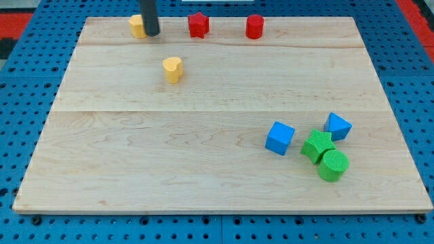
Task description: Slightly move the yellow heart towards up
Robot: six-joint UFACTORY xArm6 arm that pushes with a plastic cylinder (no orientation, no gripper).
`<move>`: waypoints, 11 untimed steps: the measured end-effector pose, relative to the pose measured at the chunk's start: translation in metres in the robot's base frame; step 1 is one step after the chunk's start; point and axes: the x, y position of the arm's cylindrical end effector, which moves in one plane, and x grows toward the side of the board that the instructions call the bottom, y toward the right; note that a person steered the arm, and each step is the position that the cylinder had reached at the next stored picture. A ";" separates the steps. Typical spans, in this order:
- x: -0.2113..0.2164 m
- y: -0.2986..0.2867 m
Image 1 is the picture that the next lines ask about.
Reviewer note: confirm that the yellow heart block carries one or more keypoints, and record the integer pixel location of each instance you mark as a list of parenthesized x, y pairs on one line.
[(173, 69)]

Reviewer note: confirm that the blue cube block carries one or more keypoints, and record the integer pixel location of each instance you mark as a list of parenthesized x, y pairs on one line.
[(279, 138)]

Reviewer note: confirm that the wooden board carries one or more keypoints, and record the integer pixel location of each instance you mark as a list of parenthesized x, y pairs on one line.
[(121, 140)]

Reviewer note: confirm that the red star block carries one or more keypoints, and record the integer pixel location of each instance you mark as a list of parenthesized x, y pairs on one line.
[(199, 25)]

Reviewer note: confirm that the green star block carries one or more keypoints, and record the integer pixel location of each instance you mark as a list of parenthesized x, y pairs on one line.
[(316, 145)]

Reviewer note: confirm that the red cylinder block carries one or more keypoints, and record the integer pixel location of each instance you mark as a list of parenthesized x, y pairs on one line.
[(254, 26)]

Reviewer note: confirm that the blue triangle block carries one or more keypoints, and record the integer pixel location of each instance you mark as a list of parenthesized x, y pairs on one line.
[(337, 126)]

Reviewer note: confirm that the green cylinder block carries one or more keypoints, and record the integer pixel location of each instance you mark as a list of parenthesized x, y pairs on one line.
[(333, 165)]

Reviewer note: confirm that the yellow block behind pusher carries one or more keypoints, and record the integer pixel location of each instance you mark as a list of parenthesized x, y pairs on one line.
[(137, 26)]

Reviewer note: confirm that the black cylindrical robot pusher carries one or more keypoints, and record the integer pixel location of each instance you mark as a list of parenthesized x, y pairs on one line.
[(149, 13)]

